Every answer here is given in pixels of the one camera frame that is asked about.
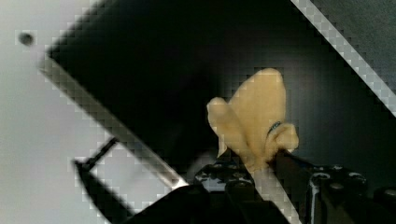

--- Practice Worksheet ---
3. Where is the black toaster oven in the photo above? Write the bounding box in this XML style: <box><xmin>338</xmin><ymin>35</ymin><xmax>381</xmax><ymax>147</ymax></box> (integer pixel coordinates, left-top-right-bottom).
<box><xmin>39</xmin><ymin>0</ymin><xmax>395</xmax><ymax>188</ymax></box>

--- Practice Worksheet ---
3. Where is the plush peeled banana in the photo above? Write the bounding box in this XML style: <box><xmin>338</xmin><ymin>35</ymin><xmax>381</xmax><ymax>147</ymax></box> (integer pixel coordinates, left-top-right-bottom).
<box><xmin>206</xmin><ymin>68</ymin><xmax>299</xmax><ymax>173</ymax></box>

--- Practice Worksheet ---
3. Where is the black oven door handle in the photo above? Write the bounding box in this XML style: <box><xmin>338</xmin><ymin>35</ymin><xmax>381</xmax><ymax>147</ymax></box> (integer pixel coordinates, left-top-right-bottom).
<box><xmin>72</xmin><ymin>137</ymin><xmax>134</xmax><ymax>224</ymax></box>

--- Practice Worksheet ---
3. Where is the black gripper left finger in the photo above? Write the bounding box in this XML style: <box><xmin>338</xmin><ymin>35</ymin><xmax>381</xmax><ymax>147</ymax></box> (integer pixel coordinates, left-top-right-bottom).
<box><xmin>193</xmin><ymin>148</ymin><xmax>254</xmax><ymax>192</ymax></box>

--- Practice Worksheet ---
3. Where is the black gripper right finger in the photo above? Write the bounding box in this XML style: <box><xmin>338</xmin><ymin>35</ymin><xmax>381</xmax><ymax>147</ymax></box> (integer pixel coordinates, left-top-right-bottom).
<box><xmin>271</xmin><ymin>150</ymin><xmax>396</xmax><ymax>224</ymax></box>

